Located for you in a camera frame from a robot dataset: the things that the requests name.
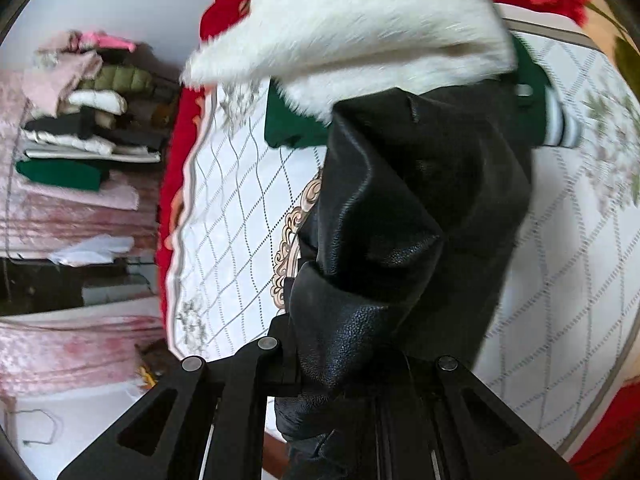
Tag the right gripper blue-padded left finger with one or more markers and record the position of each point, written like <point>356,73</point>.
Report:
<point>204,420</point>

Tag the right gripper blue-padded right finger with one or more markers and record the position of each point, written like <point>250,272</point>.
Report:
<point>437,420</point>

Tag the black leather jacket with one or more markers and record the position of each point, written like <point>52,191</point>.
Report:
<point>403,256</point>

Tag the clothes rack with hanging garments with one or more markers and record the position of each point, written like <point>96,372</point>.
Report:
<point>93,114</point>

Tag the white diamond-pattern floral sheet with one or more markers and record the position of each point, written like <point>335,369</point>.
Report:
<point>567,325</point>

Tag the pink curtain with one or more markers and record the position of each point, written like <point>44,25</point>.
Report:
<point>69,349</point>

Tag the green varsity jacket striped cuffs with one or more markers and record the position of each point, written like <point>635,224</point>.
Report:
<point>539,118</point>

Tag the white fluffy folded garment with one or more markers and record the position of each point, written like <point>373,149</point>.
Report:
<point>319,52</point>

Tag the red floral blanket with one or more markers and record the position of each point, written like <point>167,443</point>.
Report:
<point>614,441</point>

